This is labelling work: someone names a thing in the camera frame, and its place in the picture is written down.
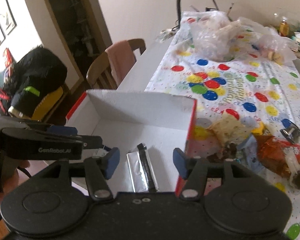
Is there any silver foil snack pack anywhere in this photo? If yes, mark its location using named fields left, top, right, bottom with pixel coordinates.
left=126, top=143, right=159, bottom=193

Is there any blue white snack packet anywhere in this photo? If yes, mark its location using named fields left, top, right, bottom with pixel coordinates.
left=237, top=134, right=264, bottom=173

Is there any orange juice bottle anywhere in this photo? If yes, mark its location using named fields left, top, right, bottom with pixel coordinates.
left=279, top=16, right=290, bottom=37

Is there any small black snack packet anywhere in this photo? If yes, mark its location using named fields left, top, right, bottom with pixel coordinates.
left=280, top=123, right=300, bottom=144

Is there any orange Oreo snack bag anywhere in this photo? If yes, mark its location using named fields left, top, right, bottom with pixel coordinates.
left=255, top=135, right=291, bottom=179

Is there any pink cloth on chair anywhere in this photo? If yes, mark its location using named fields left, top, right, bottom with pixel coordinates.
left=105, top=40, right=136, bottom=86

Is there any dark brown candy wrapper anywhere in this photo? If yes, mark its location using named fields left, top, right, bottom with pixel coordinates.
left=207, top=142, right=237, bottom=163

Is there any red lion snack bag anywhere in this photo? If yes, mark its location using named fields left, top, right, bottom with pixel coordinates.
left=280, top=140, right=300, bottom=164

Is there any polka dot party tablecloth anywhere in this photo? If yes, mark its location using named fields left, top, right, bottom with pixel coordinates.
left=143, top=11, right=300, bottom=240

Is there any clear tray dark cookie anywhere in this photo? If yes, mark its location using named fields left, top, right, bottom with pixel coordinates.
left=286, top=153, right=300, bottom=190

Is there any person's left hand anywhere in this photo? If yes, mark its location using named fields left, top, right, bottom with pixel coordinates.
left=0, top=169, right=19, bottom=203

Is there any beige snack bag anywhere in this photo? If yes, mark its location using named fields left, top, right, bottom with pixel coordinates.
left=208, top=113, right=253, bottom=146

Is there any left wooden chair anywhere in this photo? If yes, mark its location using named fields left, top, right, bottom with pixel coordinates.
left=86, top=38, right=146, bottom=89

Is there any black jacket on chair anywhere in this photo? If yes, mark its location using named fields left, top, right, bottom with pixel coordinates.
left=0, top=46, right=68, bottom=118

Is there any large clear plastic bag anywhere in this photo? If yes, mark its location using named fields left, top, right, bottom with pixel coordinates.
left=190, top=11, right=242, bottom=62

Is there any red and white cardboard box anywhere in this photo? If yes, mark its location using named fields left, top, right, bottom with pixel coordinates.
left=66, top=89, right=197, bottom=193

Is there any small clear plastic bag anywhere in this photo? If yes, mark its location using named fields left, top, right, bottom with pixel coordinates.
left=256, top=27, right=296, bottom=66

